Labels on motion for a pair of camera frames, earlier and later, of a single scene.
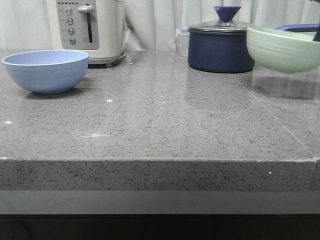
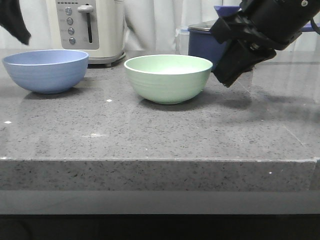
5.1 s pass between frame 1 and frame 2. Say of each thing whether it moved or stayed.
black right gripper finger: moved
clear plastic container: stayed
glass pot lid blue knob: stayed
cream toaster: stayed
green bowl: moved
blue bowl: stayed
